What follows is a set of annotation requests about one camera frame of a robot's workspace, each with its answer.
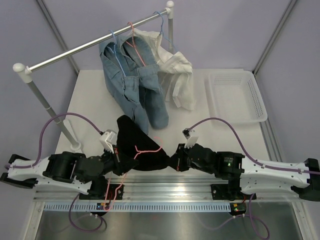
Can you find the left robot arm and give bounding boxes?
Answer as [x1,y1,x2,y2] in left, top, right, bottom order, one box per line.
[0,148,139,200]

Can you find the blue hanger with denim shirt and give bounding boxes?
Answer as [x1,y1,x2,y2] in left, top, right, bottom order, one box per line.
[107,30,130,77]

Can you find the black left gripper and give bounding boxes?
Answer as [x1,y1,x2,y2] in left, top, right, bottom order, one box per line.
[100,145,140,177]

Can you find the black skirt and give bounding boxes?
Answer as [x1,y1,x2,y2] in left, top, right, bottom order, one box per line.
[116,115,170,172]

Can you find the blue hanger with white shirt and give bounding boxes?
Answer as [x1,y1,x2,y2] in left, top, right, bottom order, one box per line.
[154,11,177,52]

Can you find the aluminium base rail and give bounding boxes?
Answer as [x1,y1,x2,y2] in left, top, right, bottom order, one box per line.
[33,173,305,203]

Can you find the silver clothes rack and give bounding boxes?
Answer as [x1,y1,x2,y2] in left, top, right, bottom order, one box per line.
[12,0,175,152]

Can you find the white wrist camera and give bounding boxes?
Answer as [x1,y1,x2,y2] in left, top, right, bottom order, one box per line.
[182,128,199,149]
[99,129,118,153]

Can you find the white slotted cable duct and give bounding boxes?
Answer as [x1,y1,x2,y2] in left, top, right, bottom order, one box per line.
[43,202,231,213]

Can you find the pink hanger with jeans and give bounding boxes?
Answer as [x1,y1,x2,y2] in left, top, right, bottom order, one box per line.
[124,21,148,67]

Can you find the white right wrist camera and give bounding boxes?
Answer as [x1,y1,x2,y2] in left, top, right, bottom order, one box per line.
[182,128,199,149]

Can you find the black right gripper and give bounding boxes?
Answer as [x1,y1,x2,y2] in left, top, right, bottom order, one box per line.
[166,143,215,174]

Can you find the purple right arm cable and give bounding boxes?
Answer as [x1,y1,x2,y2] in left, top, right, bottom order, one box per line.
[184,117,320,237]

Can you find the blue denim jeans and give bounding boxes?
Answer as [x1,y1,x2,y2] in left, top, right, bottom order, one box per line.
[119,36,169,130]

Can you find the light blue denim shirt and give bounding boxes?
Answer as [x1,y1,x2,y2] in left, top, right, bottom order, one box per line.
[98,41,149,134]

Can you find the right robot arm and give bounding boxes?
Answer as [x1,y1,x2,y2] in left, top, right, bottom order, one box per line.
[169,143,320,202]

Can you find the white shirt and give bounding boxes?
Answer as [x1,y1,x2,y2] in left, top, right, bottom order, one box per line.
[134,28,196,111]

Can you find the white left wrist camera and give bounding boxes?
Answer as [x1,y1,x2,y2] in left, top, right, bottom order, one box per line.
[99,129,118,153]

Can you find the pink wire hanger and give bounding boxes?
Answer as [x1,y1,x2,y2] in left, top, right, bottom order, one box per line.
[103,136,163,212]

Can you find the white plastic basket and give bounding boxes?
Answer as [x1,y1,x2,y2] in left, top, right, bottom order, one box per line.
[204,69,268,124]

